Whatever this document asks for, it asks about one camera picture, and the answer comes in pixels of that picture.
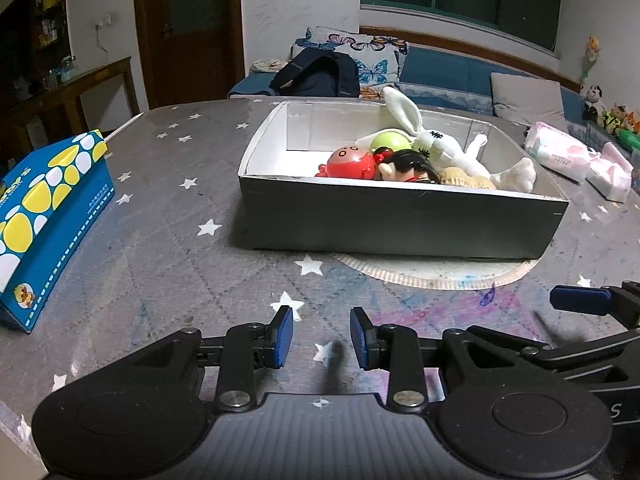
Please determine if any red round face toy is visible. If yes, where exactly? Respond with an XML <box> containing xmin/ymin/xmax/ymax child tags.
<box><xmin>314</xmin><ymin>142</ymin><xmax>378</xmax><ymax>181</ymax></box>

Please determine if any white cardboard box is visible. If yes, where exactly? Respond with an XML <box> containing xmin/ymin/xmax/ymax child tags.
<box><xmin>236</xmin><ymin>99</ymin><xmax>571</xmax><ymax>261</ymax></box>

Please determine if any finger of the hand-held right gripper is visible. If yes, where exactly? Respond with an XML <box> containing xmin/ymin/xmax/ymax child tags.
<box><xmin>515</xmin><ymin>326</ymin><xmax>640</xmax><ymax>376</ymax></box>
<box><xmin>549</xmin><ymin>281</ymin><xmax>640</xmax><ymax>333</ymax></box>

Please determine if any round white mat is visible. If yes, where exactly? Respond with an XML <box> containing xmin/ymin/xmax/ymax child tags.
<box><xmin>332</xmin><ymin>252</ymin><xmax>541</xmax><ymax>291</ymax></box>

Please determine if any blue sofa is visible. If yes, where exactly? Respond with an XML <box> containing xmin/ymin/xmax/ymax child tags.
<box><xmin>227</xmin><ymin>46</ymin><xmax>640</xmax><ymax>158</ymax></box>

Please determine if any wooden desk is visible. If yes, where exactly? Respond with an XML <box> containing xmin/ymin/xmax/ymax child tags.
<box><xmin>0</xmin><ymin>56</ymin><xmax>141</xmax><ymax>161</ymax></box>

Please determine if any brown wooden door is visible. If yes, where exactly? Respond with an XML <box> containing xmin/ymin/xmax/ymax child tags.
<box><xmin>132</xmin><ymin>0</ymin><xmax>244</xmax><ymax>111</ymax></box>

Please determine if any black and white plush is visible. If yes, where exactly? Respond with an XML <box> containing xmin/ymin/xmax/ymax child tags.
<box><xmin>580</xmin><ymin>84</ymin><xmax>606</xmax><ymax>123</ymax></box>

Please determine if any dark blue backpack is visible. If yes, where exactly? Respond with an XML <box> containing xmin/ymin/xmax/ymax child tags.
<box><xmin>269</xmin><ymin>49</ymin><xmax>362</xmax><ymax>100</ymax></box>

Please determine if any grey star-print table cover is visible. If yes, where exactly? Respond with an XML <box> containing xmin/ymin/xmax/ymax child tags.
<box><xmin>0</xmin><ymin>95</ymin><xmax>640</xmax><ymax>480</ymax></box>

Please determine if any dark wooden shelf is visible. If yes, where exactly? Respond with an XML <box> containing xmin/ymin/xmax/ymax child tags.
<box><xmin>0</xmin><ymin>0</ymin><xmax>68</xmax><ymax>91</ymax></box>

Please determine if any hanging wall doll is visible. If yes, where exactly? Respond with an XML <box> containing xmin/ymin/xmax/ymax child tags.
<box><xmin>582</xmin><ymin>35</ymin><xmax>601</xmax><ymax>83</ymax></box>

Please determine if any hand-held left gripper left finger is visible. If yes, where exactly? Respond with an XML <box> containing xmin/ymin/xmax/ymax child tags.
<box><xmin>125</xmin><ymin>305</ymin><xmax>295</xmax><ymax>412</ymax></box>

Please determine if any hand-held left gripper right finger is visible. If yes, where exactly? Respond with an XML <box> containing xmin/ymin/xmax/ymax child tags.
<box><xmin>349</xmin><ymin>307</ymin><xmax>519</xmax><ymax>412</ymax></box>

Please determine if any brown bear plush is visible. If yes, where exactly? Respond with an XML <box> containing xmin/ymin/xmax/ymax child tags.
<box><xmin>600</xmin><ymin>102</ymin><xmax>632</xmax><ymax>133</ymax></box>

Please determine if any white rabbit plush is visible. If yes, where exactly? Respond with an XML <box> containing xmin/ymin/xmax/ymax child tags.
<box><xmin>382</xmin><ymin>86</ymin><xmax>537</xmax><ymax>193</ymax></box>

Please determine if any butterfly print pillow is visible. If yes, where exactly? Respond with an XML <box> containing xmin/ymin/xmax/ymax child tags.
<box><xmin>290</xmin><ymin>26</ymin><xmax>410</xmax><ymax>100</ymax></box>

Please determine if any blue spotted tissue box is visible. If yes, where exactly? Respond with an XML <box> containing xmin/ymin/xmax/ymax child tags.
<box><xmin>0</xmin><ymin>130</ymin><xmax>117</xmax><ymax>335</ymax></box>

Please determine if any green ball toy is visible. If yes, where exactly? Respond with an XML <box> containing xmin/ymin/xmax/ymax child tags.
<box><xmin>369</xmin><ymin>129</ymin><xmax>416</xmax><ymax>153</ymax></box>

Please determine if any grey pillow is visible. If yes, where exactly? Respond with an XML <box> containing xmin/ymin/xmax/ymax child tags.
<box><xmin>489</xmin><ymin>72</ymin><xmax>568</xmax><ymax>128</ymax></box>

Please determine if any black-haired doll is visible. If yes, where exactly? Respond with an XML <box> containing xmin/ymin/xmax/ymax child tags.
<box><xmin>376</xmin><ymin>146</ymin><xmax>442</xmax><ymax>186</ymax></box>

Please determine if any beige peanut toy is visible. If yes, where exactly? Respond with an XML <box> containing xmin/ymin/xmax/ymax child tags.
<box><xmin>437</xmin><ymin>166</ymin><xmax>497</xmax><ymax>191</ymax></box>

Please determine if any patterned round cushion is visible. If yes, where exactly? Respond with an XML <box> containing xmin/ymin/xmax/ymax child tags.
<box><xmin>251</xmin><ymin>57</ymin><xmax>291</xmax><ymax>75</ymax></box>

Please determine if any pastel tissue packet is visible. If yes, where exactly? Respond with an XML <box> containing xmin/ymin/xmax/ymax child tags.
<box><xmin>586</xmin><ymin>141</ymin><xmax>633</xmax><ymax>204</ymax></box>
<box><xmin>524</xmin><ymin>121</ymin><xmax>598</xmax><ymax>183</ymax></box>

